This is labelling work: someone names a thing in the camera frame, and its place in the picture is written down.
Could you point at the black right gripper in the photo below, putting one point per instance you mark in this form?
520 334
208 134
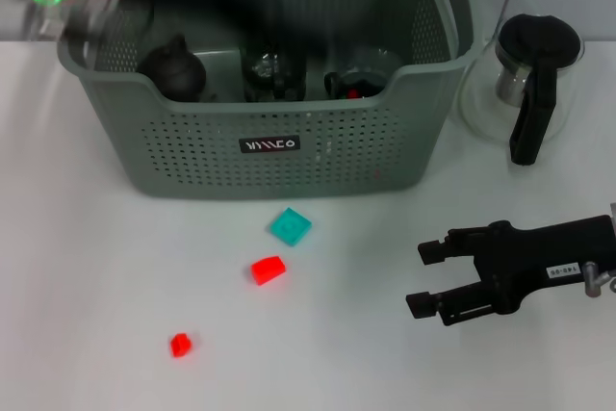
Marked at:
539 252

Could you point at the teal square building block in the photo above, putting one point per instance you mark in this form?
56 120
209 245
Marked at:
290 227

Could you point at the bright red sloped block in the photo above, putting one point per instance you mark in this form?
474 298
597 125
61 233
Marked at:
267 270

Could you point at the small red building block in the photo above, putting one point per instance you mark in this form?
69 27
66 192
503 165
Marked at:
180 344

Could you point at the grey-green perforated storage bin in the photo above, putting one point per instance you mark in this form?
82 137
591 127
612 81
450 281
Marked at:
313 165

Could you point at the small black clay teapot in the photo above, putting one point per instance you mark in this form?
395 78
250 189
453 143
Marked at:
175 71

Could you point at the metal plug right gripper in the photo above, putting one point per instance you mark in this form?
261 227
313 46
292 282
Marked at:
592 281

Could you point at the glass teapot black lid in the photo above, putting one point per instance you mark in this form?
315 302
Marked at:
536 35

